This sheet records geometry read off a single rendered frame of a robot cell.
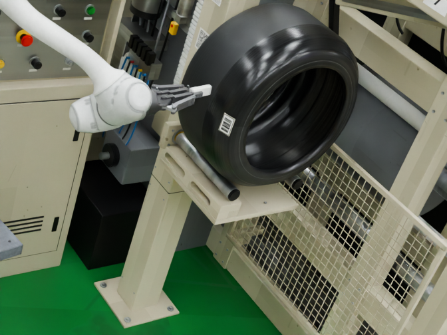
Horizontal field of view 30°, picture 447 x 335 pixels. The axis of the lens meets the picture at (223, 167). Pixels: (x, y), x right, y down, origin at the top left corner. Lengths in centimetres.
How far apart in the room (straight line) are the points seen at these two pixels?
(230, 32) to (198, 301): 146
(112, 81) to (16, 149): 101
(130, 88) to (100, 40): 95
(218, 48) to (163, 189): 78
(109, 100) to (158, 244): 122
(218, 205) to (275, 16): 63
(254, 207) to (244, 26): 65
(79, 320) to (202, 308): 55
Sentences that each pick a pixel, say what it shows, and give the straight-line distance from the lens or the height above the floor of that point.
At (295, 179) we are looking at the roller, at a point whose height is 92.
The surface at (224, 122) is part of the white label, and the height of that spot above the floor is 119.
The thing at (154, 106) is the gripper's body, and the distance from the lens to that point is 237.
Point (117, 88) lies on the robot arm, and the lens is 214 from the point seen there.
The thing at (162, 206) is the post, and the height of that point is 55.
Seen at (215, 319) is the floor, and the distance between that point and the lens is 359.
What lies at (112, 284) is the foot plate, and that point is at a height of 1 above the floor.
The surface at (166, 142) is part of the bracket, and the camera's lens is 289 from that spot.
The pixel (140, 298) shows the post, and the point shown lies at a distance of 345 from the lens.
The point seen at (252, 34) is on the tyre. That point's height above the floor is 141.
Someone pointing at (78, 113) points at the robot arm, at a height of 121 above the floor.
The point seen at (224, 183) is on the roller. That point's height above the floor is 92.
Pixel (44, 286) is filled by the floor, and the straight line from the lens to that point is 351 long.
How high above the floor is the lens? 236
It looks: 31 degrees down
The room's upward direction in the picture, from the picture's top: 20 degrees clockwise
